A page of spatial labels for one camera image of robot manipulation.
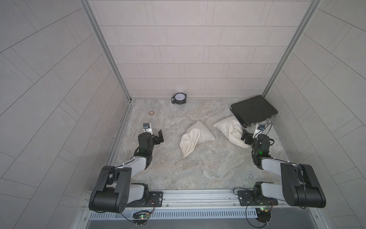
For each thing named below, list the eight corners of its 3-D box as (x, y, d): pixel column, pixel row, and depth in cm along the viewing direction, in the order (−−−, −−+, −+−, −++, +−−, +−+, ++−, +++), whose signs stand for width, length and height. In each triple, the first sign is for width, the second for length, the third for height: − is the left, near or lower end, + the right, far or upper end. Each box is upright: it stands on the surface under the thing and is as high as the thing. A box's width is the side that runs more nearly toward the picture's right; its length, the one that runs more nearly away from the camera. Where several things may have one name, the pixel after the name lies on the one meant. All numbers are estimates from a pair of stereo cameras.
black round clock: (171, 104, 116) (171, 101, 113) (172, 95, 122) (172, 92, 119) (186, 104, 116) (185, 101, 113) (186, 96, 122) (186, 92, 119)
